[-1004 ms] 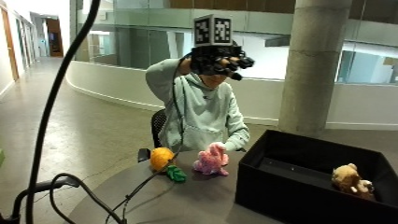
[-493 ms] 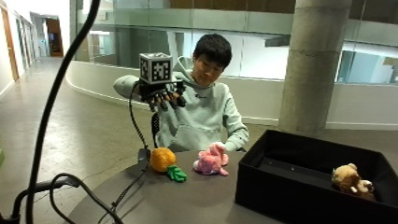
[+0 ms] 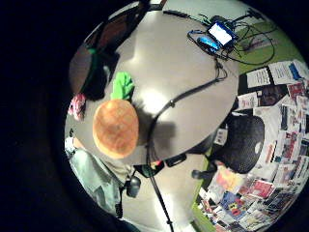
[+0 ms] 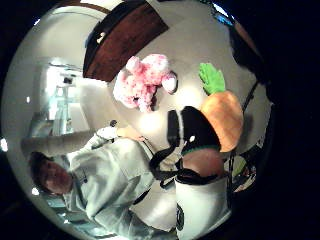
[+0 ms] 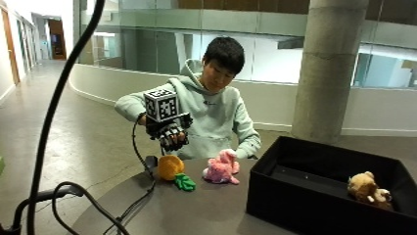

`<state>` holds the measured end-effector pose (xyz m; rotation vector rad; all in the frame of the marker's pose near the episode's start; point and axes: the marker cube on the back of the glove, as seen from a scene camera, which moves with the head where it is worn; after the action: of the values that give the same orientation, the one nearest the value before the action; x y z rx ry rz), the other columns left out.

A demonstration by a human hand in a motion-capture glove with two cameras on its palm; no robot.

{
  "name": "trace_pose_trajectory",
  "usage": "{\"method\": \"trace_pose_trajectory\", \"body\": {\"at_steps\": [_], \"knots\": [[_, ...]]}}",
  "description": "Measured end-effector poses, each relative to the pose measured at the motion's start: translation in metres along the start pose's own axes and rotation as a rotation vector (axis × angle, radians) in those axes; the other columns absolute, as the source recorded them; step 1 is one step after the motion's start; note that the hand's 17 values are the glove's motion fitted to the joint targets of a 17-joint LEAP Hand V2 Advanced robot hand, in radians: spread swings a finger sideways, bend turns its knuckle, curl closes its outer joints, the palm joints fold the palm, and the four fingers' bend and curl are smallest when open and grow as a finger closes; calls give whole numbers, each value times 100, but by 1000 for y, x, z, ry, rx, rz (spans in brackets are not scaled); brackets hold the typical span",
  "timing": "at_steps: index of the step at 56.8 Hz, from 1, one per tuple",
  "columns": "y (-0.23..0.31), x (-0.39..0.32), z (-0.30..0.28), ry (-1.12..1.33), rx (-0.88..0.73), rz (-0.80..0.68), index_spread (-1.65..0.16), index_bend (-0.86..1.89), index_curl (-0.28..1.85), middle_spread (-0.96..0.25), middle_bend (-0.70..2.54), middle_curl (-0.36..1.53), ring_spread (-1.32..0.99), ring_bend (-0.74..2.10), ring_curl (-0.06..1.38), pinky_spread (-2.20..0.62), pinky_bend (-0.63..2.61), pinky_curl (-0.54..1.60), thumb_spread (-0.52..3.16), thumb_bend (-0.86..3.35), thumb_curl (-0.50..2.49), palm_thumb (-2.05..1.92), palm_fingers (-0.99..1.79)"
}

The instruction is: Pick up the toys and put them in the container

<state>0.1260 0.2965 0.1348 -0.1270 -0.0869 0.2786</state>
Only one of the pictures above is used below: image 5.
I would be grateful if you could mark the orange carrot plush toy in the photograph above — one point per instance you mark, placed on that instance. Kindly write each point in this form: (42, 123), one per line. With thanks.
(170, 167)

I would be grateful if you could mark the small black device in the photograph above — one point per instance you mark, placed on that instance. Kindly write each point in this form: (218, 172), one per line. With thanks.
(151, 162)

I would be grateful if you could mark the white marker cube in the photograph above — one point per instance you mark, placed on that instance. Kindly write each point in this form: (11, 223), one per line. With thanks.
(162, 104)

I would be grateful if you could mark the the person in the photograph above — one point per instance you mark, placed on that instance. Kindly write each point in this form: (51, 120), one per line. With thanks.
(213, 117)

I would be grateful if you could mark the pink bunny plush toy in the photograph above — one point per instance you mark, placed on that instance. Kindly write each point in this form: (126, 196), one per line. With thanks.
(221, 170)

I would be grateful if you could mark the black fabric box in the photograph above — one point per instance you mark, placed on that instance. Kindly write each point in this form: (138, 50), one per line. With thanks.
(301, 196)

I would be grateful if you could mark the brown wooden door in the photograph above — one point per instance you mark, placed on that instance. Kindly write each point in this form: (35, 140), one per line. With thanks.
(57, 39)

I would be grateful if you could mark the glass railing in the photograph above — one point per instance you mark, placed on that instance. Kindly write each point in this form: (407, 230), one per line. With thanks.
(270, 23)

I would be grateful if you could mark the grey concrete column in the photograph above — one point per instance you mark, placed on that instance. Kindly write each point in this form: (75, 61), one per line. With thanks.
(330, 65)

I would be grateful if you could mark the brown plush toy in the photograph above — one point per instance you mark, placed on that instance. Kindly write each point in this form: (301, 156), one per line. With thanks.
(367, 191)

